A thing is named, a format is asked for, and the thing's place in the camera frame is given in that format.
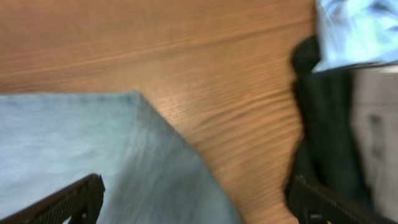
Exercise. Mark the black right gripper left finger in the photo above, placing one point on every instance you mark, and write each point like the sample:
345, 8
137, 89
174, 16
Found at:
78, 203

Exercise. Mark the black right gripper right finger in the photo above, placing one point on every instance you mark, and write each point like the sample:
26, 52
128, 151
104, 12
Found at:
311, 202

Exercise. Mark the light blue denim jeans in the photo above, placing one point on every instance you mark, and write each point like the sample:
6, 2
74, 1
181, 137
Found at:
150, 173

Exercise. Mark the black garment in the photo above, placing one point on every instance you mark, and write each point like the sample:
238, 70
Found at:
327, 151

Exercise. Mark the grey trousers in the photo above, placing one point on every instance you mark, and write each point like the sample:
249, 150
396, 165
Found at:
374, 123

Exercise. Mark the light blue cloth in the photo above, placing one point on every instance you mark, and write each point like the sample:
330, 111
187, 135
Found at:
356, 31

